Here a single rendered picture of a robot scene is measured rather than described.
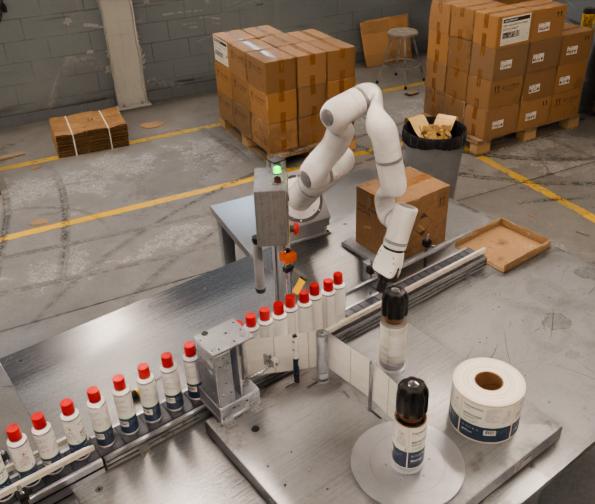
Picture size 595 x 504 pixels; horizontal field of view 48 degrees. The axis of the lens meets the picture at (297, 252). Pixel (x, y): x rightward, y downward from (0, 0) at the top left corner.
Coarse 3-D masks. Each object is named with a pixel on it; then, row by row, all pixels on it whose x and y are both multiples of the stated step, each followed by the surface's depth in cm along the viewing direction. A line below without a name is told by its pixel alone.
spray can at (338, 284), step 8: (336, 272) 226; (336, 280) 225; (336, 288) 226; (344, 288) 227; (336, 296) 227; (344, 296) 229; (336, 304) 229; (344, 304) 231; (336, 312) 231; (344, 312) 232; (336, 320) 233
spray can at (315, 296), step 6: (312, 282) 221; (312, 288) 219; (318, 288) 220; (312, 294) 221; (318, 294) 221; (312, 300) 221; (318, 300) 221; (312, 306) 222; (318, 306) 222; (318, 312) 224; (318, 318) 225; (318, 324) 226
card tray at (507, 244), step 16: (496, 224) 297; (512, 224) 293; (464, 240) 287; (480, 240) 288; (496, 240) 288; (512, 240) 287; (528, 240) 287; (544, 240) 282; (496, 256) 277; (512, 256) 277; (528, 256) 274
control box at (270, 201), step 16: (256, 176) 202; (272, 176) 202; (256, 192) 193; (272, 192) 193; (256, 208) 196; (272, 208) 196; (256, 224) 199; (272, 224) 199; (288, 224) 200; (272, 240) 202; (288, 240) 203
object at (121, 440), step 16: (464, 256) 269; (480, 256) 269; (432, 272) 260; (448, 272) 260; (416, 288) 252; (368, 304) 244; (176, 416) 200; (144, 432) 195; (96, 448) 190; (112, 448) 191
